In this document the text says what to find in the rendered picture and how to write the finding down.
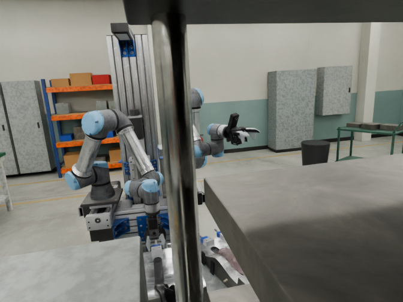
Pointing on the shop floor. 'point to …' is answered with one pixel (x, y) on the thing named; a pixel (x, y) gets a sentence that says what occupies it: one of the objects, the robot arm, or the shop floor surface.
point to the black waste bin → (315, 151)
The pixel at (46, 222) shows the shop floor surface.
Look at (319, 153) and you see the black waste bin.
